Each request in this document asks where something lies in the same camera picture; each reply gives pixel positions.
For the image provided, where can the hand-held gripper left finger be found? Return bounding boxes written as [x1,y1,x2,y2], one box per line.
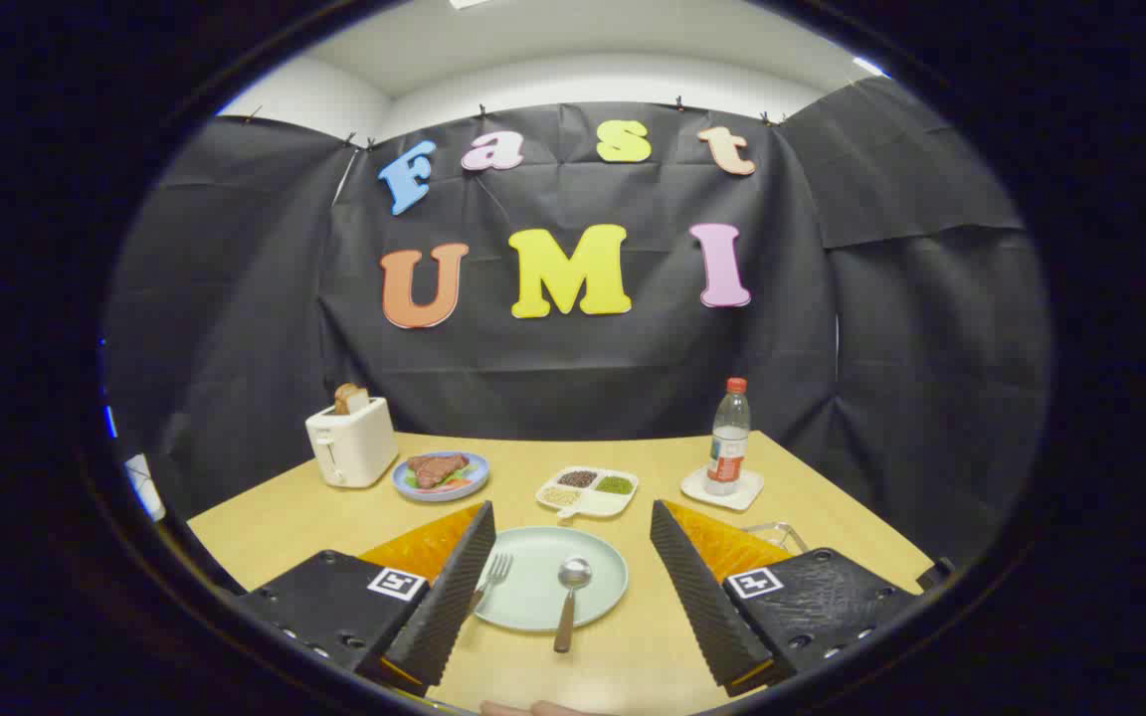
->
[235,500,496,697]

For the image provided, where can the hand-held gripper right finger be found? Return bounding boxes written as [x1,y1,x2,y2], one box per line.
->
[650,499,922,697]

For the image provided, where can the fork with wooden handle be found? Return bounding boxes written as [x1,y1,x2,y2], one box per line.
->
[464,553,514,623]

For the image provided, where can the spoon with wooden handle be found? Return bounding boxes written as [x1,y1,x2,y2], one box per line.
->
[553,557,594,654]

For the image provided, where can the pale green plate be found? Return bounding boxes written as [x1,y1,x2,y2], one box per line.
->
[471,526,630,633]

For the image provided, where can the salad vegetables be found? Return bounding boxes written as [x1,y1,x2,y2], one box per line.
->
[404,467,475,495]

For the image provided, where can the blue plate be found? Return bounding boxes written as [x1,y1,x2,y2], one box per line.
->
[392,451,490,503]

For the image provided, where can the white square coaster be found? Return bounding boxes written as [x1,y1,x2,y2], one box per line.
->
[680,467,765,513]

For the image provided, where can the brown steak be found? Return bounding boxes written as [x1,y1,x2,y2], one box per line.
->
[407,453,471,489]

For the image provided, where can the white divided dish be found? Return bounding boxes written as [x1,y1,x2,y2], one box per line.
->
[536,466,640,524]

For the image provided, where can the clear water bottle red cap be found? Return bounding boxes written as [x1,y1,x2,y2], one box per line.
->
[704,378,751,496]

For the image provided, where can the white toaster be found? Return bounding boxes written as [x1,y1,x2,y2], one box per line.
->
[305,397,400,488]

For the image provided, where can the black backdrop cloth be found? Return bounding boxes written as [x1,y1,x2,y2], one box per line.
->
[103,78,1051,568]

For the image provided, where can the white board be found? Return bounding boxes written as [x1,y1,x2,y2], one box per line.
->
[123,453,168,522]

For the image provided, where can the metal wire basket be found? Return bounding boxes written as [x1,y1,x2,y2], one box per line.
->
[740,521,811,558]

